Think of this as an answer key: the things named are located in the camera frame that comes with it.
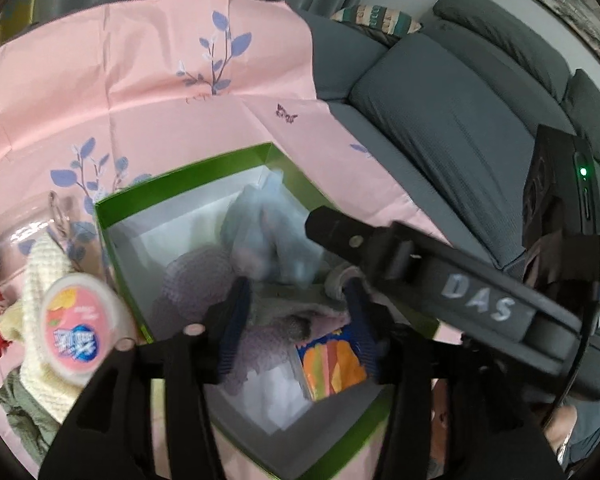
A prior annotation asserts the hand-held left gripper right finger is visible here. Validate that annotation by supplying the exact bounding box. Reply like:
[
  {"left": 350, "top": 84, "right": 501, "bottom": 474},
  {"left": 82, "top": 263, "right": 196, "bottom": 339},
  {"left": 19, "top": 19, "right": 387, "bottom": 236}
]
[{"left": 345, "top": 280, "right": 566, "bottom": 480}]

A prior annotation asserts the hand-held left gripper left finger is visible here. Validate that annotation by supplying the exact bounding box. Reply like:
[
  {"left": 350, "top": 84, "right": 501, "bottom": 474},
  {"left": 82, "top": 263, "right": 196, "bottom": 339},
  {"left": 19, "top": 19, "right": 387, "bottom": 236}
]
[{"left": 37, "top": 276, "right": 253, "bottom": 480}]

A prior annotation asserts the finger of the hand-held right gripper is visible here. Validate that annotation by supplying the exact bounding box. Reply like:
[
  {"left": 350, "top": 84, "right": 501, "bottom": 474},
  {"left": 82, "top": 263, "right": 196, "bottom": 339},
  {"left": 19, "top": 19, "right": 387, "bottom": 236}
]
[{"left": 305, "top": 206, "right": 397, "bottom": 281}]

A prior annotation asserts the lavender fuzzy cloth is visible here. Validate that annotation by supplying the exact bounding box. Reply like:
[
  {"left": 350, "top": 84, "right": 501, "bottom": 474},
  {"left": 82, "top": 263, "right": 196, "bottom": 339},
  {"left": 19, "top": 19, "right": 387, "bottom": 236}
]
[{"left": 222, "top": 300, "right": 353, "bottom": 396}]

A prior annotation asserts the blue orange snack packet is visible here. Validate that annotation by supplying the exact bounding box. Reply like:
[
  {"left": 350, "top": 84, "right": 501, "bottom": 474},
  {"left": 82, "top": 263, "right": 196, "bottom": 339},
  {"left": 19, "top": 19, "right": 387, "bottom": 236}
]
[{"left": 295, "top": 325, "right": 368, "bottom": 401}]

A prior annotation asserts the pale blue plastic bag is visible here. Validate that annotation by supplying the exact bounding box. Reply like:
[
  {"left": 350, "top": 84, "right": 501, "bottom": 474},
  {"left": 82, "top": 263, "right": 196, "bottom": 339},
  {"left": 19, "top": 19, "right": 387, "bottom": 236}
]
[{"left": 220, "top": 167, "right": 326, "bottom": 286}]

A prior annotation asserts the green cardboard box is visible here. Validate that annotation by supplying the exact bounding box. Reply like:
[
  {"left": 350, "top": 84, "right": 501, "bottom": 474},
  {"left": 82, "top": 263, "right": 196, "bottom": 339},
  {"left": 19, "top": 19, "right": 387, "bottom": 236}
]
[{"left": 95, "top": 142, "right": 441, "bottom": 480}]

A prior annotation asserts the person's right forearm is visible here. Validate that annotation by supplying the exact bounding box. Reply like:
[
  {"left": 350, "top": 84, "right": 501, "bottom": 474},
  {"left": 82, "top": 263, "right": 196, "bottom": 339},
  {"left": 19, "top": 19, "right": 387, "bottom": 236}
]
[{"left": 542, "top": 404, "right": 581, "bottom": 468}]

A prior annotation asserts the grey sock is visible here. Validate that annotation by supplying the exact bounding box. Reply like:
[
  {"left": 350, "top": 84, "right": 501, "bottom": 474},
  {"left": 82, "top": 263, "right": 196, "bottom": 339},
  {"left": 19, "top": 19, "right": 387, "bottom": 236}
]
[{"left": 322, "top": 264, "right": 368, "bottom": 303}]

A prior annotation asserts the purple mesh bath pouf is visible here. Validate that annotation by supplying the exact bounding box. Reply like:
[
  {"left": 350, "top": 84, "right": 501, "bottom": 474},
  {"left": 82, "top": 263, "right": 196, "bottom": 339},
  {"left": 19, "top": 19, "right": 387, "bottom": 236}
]
[{"left": 152, "top": 250, "right": 241, "bottom": 346}]

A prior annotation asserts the round pink-lid wipes tub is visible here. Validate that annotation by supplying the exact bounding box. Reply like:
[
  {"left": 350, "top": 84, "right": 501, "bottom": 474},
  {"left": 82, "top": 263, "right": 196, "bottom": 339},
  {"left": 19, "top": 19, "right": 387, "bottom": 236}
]
[{"left": 42, "top": 275, "right": 136, "bottom": 388}]

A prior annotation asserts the grey sofa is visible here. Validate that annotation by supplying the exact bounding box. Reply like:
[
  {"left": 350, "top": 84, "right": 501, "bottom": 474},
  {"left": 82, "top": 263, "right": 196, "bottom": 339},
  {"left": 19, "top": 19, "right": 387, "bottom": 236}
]
[{"left": 295, "top": 0, "right": 600, "bottom": 471}]

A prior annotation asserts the cream knitted cloth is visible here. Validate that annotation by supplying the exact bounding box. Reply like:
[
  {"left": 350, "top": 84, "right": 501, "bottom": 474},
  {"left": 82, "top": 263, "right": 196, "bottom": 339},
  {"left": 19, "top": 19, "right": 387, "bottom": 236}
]
[{"left": 20, "top": 235, "right": 131, "bottom": 426}]

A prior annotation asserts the patterned throw pillow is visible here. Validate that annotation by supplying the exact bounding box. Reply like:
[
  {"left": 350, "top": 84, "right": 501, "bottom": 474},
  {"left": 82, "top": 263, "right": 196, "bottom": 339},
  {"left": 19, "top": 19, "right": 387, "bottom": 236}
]
[{"left": 330, "top": 4, "right": 423, "bottom": 36}]

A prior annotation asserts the green crumpled cloth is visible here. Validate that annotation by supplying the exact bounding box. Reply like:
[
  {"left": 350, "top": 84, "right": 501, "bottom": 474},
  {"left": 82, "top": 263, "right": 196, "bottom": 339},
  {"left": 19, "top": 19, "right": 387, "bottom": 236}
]
[{"left": 0, "top": 370, "right": 61, "bottom": 461}]

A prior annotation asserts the clear glass jar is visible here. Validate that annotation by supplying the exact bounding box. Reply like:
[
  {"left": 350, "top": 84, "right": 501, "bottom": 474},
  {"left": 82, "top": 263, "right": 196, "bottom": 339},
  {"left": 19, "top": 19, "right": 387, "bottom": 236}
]
[{"left": 0, "top": 192, "right": 96, "bottom": 291}]

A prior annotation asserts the pink floral cloth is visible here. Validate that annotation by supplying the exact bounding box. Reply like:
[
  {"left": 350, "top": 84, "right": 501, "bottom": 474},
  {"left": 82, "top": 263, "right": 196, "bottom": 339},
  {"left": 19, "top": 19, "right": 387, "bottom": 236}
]
[{"left": 0, "top": 0, "right": 461, "bottom": 480}]

